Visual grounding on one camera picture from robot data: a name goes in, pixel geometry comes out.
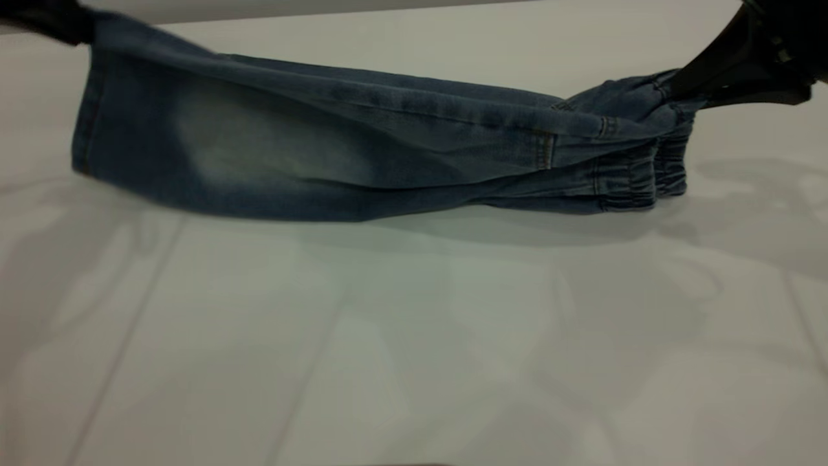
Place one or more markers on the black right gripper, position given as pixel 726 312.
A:
pixel 802 39

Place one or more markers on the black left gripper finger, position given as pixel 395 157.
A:
pixel 45 16

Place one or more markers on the blue denim pants basketball print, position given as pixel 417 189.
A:
pixel 323 142

